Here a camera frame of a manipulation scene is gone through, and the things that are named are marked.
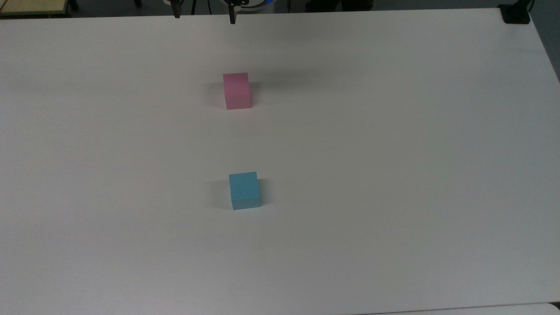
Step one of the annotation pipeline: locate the white and dark gripper body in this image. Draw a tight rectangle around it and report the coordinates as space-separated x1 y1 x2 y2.
164 0 274 9

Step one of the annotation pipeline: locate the blue cube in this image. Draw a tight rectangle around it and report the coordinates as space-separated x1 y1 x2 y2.
228 171 262 211

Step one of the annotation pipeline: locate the pink cube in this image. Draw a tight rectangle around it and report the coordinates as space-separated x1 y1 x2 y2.
223 73 252 110

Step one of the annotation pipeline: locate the wooden side table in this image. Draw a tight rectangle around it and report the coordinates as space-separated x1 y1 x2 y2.
0 0 73 17

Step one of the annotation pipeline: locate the black clamp mount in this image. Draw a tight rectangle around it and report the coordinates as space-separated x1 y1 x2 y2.
498 0 535 25

